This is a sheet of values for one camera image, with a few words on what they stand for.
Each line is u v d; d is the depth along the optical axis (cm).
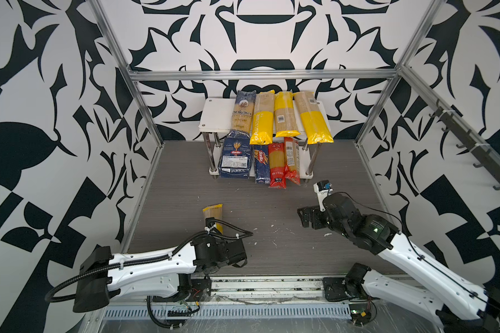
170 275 61
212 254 52
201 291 73
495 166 55
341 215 53
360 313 71
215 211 88
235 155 96
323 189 64
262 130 71
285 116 77
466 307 40
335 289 74
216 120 81
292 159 99
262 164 99
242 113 79
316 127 75
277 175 94
